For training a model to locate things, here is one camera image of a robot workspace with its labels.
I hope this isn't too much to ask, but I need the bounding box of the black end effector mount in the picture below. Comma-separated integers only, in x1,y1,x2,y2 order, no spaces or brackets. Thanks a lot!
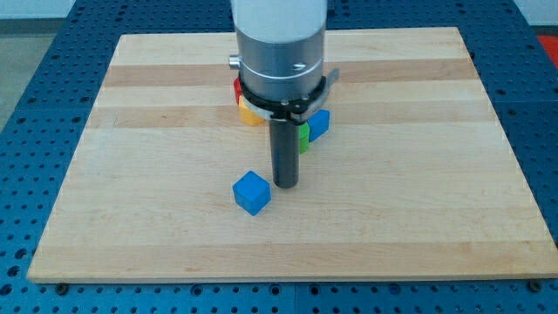
238,68,340,125

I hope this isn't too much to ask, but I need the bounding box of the blue cube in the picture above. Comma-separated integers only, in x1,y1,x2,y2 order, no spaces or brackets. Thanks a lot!
232,171,271,216

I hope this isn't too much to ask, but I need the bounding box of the blue block behind rod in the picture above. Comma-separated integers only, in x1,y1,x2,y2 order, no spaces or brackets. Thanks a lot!
307,109,330,142

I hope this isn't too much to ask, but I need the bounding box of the red block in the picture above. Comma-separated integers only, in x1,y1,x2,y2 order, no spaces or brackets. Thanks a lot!
233,78,242,104

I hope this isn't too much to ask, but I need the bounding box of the green block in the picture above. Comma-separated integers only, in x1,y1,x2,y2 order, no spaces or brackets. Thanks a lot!
298,123,310,154

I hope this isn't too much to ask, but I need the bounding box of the yellow block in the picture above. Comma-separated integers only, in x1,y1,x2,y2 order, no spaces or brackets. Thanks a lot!
238,96,265,126

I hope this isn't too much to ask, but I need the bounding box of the wooden board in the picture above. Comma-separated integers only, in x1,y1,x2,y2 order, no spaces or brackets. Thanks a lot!
27,27,557,283

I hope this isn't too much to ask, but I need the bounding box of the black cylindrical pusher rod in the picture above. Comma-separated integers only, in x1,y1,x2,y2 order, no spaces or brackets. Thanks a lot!
269,119,299,188

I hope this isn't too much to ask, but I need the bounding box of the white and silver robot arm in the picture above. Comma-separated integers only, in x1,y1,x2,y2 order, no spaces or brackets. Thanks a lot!
229,0,339,188

